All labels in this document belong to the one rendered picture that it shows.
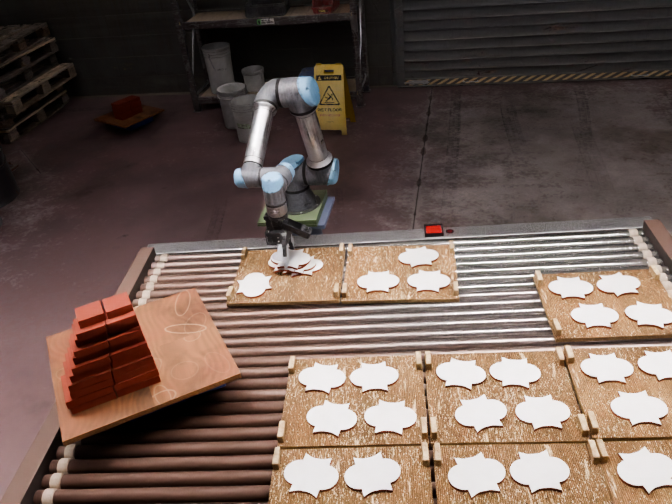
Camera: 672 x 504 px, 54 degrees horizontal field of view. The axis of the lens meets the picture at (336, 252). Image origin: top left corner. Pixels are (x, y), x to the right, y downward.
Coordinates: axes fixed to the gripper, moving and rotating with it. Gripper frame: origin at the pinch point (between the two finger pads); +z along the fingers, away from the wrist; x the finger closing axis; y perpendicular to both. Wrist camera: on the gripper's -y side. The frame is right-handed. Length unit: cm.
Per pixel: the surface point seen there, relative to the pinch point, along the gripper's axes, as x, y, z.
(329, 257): -7.1, -13.5, 4.2
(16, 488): 105, 53, 1
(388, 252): -10.5, -36.2, 4.3
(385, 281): 10.1, -36.7, 3.1
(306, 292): 15.8, -8.5, 4.0
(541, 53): -467, -150, 74
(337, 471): 93, -31, 3
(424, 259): -4, -50, 3
